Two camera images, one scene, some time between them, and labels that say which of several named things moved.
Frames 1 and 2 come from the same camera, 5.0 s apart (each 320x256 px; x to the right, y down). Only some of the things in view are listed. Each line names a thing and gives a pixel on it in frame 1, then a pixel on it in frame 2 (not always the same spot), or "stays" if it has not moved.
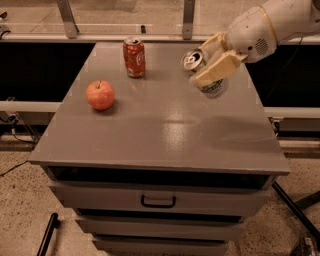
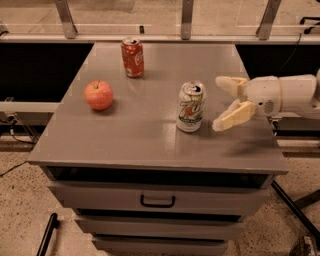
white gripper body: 249,34 to 265,94
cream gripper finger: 226,65 to 236,113
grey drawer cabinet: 165,170 stays
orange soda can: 134,57 stays
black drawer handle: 157,204 stays
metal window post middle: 188,19 stays
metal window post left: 70,26 stays
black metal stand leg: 298,206 stays
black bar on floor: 54,224 stays
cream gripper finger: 214,47 to 230,84
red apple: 100,95 stays
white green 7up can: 192,61 to 191,104
